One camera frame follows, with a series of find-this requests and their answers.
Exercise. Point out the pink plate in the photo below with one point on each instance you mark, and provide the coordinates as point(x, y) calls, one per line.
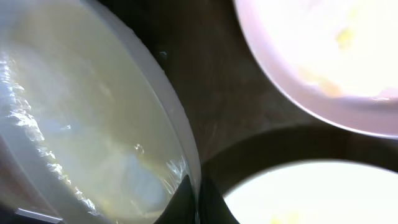
point(334, 59)

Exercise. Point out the white plate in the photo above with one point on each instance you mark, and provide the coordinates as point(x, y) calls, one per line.
point(316, 192)

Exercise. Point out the dark brown serving tray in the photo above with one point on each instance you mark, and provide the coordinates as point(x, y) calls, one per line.
point(241, 123)

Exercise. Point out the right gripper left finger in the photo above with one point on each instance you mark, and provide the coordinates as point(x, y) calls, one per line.
point(181, 208)

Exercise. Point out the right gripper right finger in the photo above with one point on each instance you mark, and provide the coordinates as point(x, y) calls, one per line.
point(212, 208)

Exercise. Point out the grey plate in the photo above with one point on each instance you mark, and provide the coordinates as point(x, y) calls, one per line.
point(92, 131)

